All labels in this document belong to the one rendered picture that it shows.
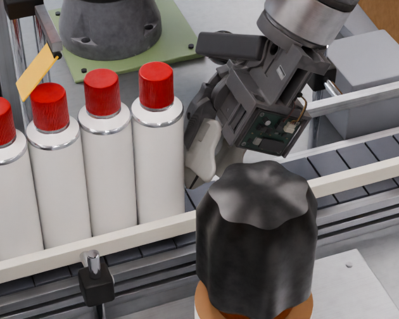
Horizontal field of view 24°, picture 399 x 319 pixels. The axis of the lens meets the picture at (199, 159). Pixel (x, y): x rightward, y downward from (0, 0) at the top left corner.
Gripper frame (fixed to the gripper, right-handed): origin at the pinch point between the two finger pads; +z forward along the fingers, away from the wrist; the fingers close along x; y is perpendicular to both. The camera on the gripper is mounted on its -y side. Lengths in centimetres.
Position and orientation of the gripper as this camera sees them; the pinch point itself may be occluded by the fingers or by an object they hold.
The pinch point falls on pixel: (191, 173)
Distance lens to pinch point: 98.6
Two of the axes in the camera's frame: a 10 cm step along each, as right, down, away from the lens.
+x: 8.1, 1.7, 5.6
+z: -4.6, 7.7, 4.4
